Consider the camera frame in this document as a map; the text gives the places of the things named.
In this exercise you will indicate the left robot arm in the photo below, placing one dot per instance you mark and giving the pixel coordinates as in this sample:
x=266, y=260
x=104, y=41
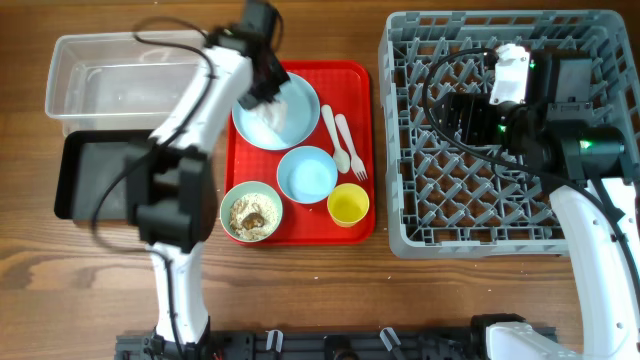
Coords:
x=169, y=180

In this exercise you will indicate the light blue bowl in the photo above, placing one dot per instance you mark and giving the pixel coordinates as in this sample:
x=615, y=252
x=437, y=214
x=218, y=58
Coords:
x=307, y=174

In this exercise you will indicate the yellow plastic cup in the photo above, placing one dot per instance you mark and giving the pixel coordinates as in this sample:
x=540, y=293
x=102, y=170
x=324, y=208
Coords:
x=348, y=204

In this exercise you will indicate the large light blue plate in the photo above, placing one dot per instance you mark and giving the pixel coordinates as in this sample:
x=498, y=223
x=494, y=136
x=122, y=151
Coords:
x=303, y=112

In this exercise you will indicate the rice and food scraps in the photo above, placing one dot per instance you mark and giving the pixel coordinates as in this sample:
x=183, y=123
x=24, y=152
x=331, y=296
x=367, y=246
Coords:
x=253, y=217

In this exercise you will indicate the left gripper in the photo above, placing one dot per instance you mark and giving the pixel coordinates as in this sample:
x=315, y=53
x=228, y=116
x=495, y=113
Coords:
x=280, y=75

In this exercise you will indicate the grey dishwasher rack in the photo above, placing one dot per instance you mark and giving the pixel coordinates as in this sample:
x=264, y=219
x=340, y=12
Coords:
x=444, y=203

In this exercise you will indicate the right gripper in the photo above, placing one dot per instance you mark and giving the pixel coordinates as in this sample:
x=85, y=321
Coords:
x=476, y=107

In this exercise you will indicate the white napkin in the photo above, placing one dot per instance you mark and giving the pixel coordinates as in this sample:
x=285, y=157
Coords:
x=268, y=116

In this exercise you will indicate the white plastic fork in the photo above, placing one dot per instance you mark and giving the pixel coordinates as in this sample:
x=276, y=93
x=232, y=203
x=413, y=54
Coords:
x=357, y=164

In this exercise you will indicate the green bowl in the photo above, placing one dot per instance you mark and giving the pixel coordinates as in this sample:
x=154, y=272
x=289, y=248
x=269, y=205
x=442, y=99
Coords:
x=240, y=190

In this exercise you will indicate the black plastic tray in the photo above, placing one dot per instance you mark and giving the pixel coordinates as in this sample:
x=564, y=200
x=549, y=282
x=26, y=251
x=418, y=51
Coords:
x=91, y=161

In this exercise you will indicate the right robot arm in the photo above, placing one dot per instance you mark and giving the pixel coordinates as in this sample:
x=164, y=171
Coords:
x=540, y=110

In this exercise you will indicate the white plastic spoon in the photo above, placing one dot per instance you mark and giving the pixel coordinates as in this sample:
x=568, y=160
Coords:
x=340, y=156

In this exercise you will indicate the red serving tray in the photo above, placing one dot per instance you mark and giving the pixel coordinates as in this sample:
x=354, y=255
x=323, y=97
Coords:
x=345, y=86

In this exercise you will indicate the clear plastic bin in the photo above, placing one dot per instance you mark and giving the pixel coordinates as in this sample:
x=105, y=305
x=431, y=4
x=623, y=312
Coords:
x=110, y=81

